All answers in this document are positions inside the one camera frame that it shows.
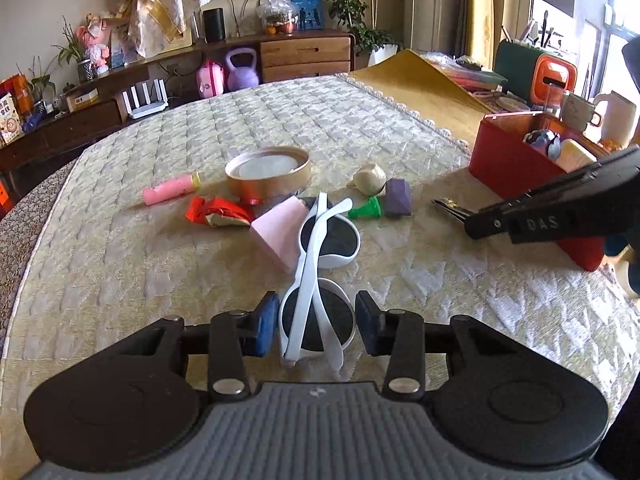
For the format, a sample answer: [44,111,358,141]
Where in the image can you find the pile of plastic folders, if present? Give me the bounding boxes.
[425,50,506,96]

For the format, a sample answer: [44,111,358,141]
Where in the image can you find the floral cloth drape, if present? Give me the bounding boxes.
[119,0,315,58]

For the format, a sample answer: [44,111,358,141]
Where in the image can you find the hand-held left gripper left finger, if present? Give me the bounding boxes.
[127,292,281,406]

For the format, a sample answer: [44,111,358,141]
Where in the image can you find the tall potted green plant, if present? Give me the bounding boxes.
[315,0,401,68]

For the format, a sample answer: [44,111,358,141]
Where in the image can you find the orange appliance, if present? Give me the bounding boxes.
[531,55,578,111]

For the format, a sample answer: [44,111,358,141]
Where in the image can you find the white sunglasses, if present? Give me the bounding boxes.
[277,191,362,378]

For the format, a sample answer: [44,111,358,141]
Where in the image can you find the cream shell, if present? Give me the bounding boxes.
[347,162,388,197]

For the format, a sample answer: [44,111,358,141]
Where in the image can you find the pink toy case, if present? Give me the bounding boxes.
[196,59,226,99]

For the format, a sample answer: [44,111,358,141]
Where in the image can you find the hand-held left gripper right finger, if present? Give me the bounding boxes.
[354,290,516,406]

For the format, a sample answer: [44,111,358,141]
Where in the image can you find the pink tube with yellow cap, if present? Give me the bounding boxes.
[142,172,202,206]

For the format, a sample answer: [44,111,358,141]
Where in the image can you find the white router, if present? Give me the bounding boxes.
[116,79,169,120]

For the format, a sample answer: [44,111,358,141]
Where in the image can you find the printed snack box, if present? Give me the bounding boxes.
[0,92,25,146]

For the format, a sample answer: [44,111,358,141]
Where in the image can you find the black speaker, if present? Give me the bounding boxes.
[202,7,226,43]

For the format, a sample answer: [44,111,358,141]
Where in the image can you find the beige curtain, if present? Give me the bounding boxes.
[400,0,501,68]

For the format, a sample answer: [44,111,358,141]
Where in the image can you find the purple and blue ball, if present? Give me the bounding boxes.
[523,129,562,161]

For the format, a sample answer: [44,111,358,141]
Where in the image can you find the small white box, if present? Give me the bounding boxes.
[65,89,100,112]

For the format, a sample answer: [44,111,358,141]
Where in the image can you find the purple gem-shaped block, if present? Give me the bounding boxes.
[384,178,413,219]

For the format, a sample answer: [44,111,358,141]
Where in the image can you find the cream cylindrical bottle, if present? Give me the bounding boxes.
[555,139,598,173]

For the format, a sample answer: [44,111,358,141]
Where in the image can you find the white mug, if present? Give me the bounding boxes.
[560,91,603,133]

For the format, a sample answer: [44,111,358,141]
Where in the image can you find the red box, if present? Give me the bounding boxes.
[468,112,616,272]

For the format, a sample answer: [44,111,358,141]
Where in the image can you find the clear plastic bag with fruit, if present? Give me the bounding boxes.
[256,0,299,37]

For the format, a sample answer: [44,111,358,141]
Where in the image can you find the pink block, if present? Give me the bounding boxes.
[249,196,308,275]

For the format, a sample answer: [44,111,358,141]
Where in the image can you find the green pawn piece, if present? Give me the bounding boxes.
[348,196,383,220]

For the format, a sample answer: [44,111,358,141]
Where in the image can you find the green case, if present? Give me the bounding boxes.
[494,40,551,103]

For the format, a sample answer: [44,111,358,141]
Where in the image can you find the purple kettlebell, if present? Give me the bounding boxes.
[224,48,261,92]

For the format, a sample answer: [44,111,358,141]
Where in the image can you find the pink doll figure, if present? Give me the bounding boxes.
[75,12,113,76]

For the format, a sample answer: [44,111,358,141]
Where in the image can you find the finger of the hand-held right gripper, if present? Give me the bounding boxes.
[464,195,576,240]
[522,146,640,202]

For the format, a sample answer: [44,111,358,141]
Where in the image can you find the blue printed bag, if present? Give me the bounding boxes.
[290,0,325,32]

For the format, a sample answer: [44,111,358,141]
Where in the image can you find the small plant in glass vase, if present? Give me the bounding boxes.
[52,17,96,83]

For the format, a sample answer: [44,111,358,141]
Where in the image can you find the wooden media cabinet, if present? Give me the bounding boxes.
[0,30,357,171]

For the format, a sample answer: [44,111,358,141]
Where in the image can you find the golden mat with lace trim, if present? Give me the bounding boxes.
[336,49,496,151]

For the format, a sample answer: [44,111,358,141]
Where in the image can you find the red snack packet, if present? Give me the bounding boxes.
[186,196,257,228]

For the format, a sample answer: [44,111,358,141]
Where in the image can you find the orange paper bag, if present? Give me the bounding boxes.
[0,74,31,111]

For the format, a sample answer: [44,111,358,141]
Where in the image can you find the white pitcher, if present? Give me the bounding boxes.
[592,91,638,146]

